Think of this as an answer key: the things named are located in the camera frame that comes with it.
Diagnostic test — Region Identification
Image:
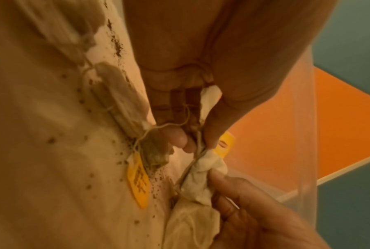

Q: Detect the pile of paper tea bags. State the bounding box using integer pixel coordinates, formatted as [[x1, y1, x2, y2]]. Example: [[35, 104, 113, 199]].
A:
[[15, 0, 223, 249]]

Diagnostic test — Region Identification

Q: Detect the white square tea bag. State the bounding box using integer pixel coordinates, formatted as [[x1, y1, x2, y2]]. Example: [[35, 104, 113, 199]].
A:
[[198, 85, 224, 127]]

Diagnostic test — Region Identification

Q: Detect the clear plastic bag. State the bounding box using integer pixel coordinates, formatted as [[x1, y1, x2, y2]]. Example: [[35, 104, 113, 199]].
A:
[[0, 0, 320, 249]]

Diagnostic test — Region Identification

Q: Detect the person's right hand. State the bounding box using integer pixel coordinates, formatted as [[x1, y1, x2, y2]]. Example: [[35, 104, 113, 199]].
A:
[[208, 167, 330, 249]]

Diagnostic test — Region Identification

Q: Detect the person's left hand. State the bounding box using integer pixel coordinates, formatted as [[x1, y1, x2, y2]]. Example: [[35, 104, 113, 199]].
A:
[[123, 0, 340, 154]]

